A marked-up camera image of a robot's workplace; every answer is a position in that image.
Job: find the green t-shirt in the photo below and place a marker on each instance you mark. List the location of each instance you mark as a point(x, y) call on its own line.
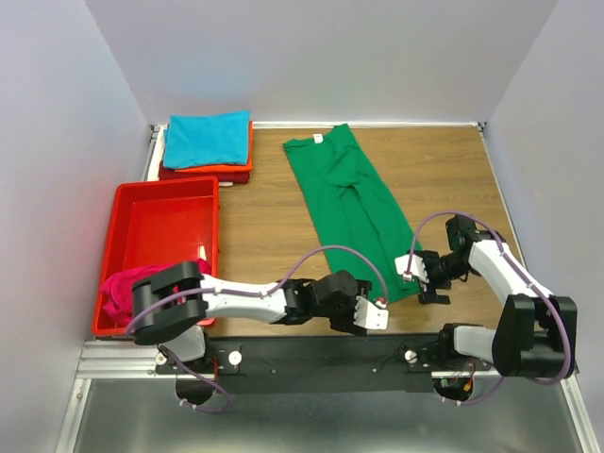
point(350, 205)

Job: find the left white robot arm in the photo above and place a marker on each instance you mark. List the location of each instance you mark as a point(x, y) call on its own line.
point(168, 305)

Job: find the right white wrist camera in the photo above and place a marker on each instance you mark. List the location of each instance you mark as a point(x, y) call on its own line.
point(412, 267)

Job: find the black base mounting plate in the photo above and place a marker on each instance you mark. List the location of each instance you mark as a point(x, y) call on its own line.
point(332, 364)

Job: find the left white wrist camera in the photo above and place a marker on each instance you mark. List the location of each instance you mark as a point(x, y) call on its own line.
point(370, 315)

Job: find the folded blue t-shirt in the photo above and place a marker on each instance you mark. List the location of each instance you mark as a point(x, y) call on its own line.
point(197, 141)

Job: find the folded dark red t-shirt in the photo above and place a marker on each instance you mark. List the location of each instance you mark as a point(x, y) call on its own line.
point(224, 173)

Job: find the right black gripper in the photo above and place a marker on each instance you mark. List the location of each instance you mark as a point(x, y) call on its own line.
point(428, 256)

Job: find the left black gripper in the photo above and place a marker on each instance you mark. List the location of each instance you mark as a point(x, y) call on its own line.
point(347, 325)

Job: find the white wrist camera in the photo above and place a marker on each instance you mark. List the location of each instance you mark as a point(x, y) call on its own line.
point(370, 315)
point(412, 267)

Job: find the red plastic bin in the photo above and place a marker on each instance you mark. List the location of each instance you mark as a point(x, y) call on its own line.
point(162, 222)

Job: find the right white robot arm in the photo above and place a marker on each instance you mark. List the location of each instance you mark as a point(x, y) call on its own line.
point(535, 336)

